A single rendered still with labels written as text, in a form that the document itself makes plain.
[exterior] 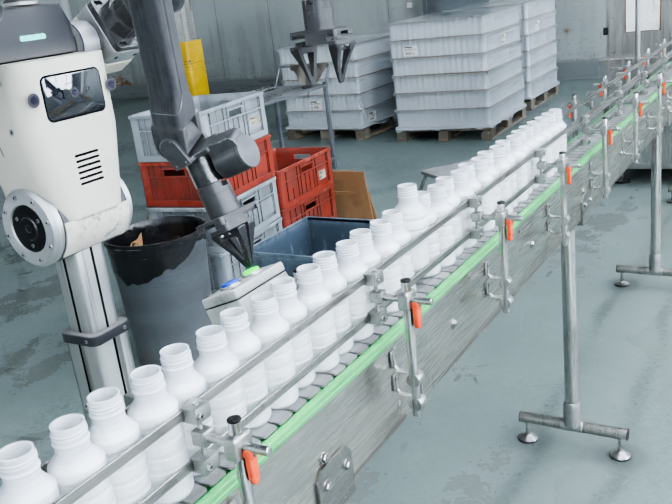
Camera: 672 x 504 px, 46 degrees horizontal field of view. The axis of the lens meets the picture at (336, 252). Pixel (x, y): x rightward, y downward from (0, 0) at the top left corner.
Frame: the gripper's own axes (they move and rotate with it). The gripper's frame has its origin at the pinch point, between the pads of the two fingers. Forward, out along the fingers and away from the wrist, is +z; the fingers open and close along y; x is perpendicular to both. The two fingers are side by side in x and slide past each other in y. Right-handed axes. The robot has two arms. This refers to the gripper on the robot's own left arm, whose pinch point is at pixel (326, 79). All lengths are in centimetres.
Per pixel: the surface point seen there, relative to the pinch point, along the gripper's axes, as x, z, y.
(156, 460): 74, 33, -17
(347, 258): 26.3, 25.5, -16.4
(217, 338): 61, 24, -18
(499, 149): -46, 24, -16
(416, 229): 3.1, 27.9, -17.4
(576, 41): -993, 89, 225
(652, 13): -443, 24, 25
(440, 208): -9.4, 27.6, -16.7
